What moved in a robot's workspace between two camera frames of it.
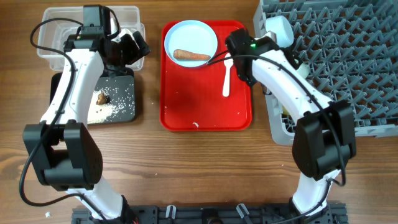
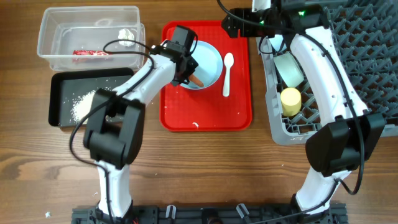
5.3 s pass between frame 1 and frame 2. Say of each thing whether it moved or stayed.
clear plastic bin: stayed
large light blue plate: moved
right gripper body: moved
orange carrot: moved
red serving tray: stayed
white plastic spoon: stayed
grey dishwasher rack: stayed
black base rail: stayed
